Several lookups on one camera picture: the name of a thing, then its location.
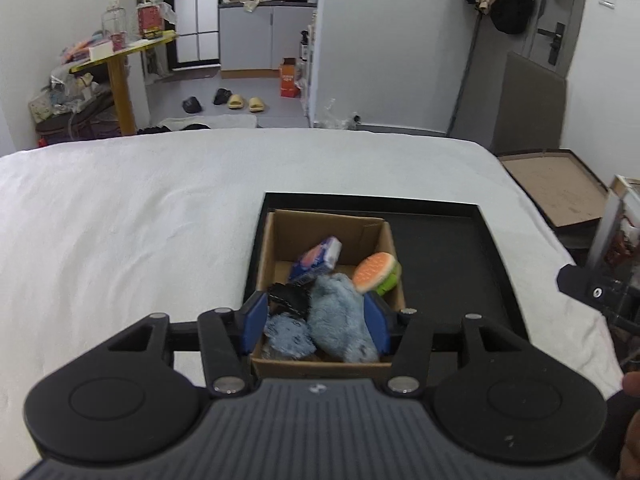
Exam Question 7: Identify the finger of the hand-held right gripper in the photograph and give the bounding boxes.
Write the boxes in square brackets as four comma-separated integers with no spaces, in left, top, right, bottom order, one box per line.
[557,262,608,308]

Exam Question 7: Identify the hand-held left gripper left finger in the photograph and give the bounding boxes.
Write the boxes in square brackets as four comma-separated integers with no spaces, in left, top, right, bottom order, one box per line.
[107,290,271,396]

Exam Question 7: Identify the white floor mat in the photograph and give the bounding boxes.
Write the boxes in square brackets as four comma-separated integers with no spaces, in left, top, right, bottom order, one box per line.
[157,115,258,133]

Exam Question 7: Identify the person's right forearm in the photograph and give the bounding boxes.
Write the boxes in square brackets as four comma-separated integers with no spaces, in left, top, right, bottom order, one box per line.
[600,372,640,480]

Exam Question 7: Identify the black door lock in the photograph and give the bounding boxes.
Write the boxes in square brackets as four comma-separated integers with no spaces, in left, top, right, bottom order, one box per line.
[547,22,566,66]

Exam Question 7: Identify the brown cardboard box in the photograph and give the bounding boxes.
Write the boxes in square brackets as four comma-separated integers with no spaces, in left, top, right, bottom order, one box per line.
[250,210,406,381]

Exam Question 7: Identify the black-framed glass door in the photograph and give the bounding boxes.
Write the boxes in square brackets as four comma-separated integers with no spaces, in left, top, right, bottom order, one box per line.
[172,0,221,68]

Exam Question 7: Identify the black patterned cloth pouch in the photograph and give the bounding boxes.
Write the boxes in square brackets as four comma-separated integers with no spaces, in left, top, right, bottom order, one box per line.
[267,282,311,321]

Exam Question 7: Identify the red box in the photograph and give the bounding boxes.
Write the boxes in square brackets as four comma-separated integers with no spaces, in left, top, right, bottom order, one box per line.
[136,2,165,41]

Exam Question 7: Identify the grey-blue fluffy plush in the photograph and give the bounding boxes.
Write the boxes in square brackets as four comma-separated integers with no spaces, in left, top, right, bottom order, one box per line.
[306,274,381,363]

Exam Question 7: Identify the grey kitchen cabinet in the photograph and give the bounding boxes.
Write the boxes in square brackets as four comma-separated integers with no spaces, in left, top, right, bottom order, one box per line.
[218,2,318,78]

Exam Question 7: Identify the orange cardboard box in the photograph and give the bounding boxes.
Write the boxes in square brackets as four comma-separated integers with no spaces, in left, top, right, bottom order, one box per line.
[279,57,302,98]

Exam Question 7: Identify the blue-grey towel cloth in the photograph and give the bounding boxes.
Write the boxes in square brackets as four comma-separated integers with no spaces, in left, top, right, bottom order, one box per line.
[263,312,317,361]

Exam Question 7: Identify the orange watermelon slice toy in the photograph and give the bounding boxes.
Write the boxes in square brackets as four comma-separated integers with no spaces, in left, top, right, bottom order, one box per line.
[352,252,402,297]

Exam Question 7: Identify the yellow table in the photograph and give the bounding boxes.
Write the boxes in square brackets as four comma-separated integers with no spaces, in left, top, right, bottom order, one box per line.
[70,32,180,137]

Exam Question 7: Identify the white bed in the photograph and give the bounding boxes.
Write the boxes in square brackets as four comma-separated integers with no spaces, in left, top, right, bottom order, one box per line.
[0,127,626,480]

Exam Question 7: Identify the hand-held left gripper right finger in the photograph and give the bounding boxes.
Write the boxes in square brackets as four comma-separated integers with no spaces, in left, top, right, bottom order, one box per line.
[362,292,531,396]

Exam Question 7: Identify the blue tissue packet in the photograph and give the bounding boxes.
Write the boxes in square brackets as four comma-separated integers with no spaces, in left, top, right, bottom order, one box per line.
[288,236,343,285]

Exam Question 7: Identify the black tray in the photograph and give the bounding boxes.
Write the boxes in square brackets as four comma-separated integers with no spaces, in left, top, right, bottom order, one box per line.
[243,191,531,356]

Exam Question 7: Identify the flat cardboard sheet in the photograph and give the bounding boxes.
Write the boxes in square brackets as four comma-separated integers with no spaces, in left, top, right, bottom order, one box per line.
[497,149,611,231]

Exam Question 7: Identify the clutter pile under table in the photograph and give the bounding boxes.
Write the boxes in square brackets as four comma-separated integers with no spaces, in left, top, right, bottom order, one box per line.
[27,67,118,141]

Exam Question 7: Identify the glass jar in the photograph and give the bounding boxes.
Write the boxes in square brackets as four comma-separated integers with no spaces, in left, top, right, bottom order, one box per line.
[102,2,126,53]

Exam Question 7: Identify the grey wall pipe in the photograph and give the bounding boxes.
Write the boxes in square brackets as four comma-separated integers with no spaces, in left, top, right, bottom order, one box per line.
[447,10,483,138]

